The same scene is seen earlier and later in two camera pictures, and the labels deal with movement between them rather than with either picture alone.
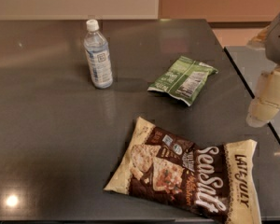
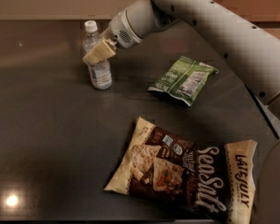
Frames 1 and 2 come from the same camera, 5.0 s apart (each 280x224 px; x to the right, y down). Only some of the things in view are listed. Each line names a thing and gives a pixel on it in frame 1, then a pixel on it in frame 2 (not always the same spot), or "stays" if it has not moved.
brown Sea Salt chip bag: [216, 180] stays
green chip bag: [183, 79] stays
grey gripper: [279, 42] → [121, 31]
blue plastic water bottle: [97, 52] stays
